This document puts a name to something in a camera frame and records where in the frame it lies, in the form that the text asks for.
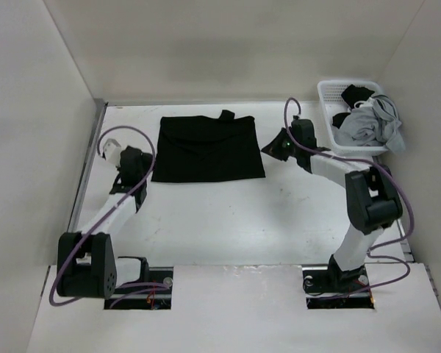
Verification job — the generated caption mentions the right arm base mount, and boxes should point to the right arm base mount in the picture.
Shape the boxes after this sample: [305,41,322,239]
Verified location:
[302,266,374,310]

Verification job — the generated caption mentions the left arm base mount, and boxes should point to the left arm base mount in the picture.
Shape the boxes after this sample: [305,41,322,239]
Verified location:
[104,268,174,311]

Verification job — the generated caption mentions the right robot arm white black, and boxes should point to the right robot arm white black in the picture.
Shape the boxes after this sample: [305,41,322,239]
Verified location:
[261,117,403,295]

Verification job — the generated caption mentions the black tank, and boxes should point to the black tank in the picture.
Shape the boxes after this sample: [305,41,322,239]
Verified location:
[332,85,375,128]
[151,110,265,184]

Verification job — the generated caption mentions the grey tank top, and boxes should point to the grey tank top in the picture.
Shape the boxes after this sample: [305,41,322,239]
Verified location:
[334,95,406,154]

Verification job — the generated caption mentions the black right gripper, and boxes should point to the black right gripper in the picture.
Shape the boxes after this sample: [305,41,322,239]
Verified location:
[261,128,300,162]

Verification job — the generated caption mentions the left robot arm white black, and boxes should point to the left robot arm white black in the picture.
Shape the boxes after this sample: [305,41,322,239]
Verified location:
[53,146,154,299]

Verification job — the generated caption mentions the white plastic laundry basket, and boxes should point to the white plastic laundry basket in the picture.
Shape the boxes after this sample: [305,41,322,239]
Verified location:
[317,79,388,157]

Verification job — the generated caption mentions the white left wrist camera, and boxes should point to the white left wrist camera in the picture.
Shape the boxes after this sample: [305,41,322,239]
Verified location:
[102,138,122,167]

